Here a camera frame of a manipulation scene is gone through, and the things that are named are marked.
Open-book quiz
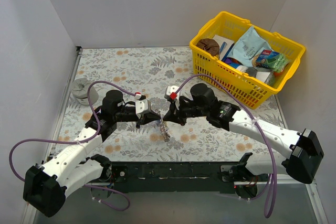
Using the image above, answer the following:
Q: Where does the round metal key organizer ring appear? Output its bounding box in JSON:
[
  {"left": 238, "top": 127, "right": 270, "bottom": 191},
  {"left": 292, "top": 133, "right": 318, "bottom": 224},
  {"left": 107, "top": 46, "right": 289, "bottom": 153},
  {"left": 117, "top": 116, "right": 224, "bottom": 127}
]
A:
[{"left": 156, "top": 108, "right": 171, "bottom": 143}]

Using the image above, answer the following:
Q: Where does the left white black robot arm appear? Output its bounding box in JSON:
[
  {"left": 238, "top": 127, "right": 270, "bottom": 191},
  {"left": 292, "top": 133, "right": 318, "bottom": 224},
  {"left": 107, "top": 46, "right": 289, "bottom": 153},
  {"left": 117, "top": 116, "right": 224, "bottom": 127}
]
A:
[{"left": 23, "top": 90, "right": 161, "bottom": 217}]

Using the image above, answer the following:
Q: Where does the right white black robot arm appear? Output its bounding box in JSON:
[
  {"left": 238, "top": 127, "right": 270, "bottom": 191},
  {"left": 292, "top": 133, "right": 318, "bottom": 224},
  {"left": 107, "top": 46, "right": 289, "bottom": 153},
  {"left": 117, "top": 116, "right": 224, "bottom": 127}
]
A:
[{"left": 163, "top": 83, "right": 324, "bottom": 184}]

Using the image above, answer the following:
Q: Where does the floral patterned table mat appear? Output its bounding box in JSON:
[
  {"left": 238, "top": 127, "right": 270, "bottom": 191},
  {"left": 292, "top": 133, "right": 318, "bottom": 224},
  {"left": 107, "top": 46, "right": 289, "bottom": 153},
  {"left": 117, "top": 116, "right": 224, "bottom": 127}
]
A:
[{"left": 51, "top": 47, "right": 296, "bottom": 163}]

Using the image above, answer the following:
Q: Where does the grey tape roll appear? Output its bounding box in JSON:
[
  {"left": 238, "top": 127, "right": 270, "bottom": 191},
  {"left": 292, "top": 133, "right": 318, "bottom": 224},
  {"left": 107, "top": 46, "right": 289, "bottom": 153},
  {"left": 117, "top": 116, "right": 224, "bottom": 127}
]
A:
[{"left": 70, "top": 78, "right": 99, "bottom": 106}]

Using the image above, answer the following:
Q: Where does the brown round bread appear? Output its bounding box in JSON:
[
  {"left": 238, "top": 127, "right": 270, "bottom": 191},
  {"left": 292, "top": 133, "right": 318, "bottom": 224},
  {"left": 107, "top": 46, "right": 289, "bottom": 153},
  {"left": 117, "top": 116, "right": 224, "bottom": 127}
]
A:
[{"left": 196, "top": 38, "right": 220, "bottom": 56}]

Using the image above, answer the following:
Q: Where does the white box in basket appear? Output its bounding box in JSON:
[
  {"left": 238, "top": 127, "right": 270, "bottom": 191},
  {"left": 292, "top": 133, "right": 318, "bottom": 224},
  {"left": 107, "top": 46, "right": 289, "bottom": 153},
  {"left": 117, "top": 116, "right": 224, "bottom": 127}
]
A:
[{"left": 213, "top": 35, "right": 234, "bottom": 61}]

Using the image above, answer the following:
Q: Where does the yellow plastic shopping basket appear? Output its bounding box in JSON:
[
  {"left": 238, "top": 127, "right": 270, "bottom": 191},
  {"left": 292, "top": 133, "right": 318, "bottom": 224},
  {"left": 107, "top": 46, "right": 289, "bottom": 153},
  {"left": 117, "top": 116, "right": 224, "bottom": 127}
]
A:
[{"left": 190, "top": 12, "right": 306, "bottom": 109}]

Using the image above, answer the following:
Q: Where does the light blue chips bag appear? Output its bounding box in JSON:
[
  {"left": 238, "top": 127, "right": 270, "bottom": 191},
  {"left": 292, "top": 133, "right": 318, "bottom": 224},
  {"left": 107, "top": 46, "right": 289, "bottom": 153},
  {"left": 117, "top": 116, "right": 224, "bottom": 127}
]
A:
[{"left": 227, "top": 26, "right": 272, "bottom": 67}]

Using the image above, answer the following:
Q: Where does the green wrapped package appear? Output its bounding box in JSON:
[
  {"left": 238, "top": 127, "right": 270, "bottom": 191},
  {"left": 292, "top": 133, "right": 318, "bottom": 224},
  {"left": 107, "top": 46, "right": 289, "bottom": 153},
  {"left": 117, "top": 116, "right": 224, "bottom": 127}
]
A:
[{"left": 255, "top": 49, "right": 289, "bottom": 73}]

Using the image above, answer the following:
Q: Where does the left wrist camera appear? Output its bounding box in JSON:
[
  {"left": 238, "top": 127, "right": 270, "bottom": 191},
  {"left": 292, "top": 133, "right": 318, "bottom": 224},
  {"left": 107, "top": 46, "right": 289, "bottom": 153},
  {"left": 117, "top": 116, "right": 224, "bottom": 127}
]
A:
[{"left": 134, "top": 92, "right": 151, "bottom": 119}]

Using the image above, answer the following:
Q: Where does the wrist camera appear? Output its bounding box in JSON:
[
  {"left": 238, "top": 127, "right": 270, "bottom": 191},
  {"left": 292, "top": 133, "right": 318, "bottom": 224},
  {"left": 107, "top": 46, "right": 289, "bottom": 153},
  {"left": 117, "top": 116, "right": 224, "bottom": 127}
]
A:
[
  {"left": 134, "top": 92, "right": 151, "bottom": 119},
  {"left": 164, "top": 86, "right": 180, "bottom": 103}
]

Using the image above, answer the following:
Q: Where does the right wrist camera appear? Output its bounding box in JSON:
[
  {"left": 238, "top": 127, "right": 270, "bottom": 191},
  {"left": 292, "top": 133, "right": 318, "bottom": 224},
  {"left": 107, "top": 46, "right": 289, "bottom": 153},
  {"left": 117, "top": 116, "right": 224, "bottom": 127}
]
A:
[{"left": 164, "top": 86, "right": 180, "bottom": 103}]

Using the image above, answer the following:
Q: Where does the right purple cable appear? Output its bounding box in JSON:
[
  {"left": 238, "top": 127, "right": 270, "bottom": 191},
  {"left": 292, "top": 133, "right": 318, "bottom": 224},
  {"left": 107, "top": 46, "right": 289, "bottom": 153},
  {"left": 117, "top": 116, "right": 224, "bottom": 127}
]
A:
[{"left": 175, "top": 73, "right": 278, "bottom": 219}]

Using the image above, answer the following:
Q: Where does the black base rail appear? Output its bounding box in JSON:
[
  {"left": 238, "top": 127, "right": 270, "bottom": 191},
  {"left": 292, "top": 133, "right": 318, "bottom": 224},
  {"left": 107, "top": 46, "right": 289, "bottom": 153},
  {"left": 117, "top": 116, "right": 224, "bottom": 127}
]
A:
[{"left": 81, "top": 161, "right": 266, "bottom": 195}]

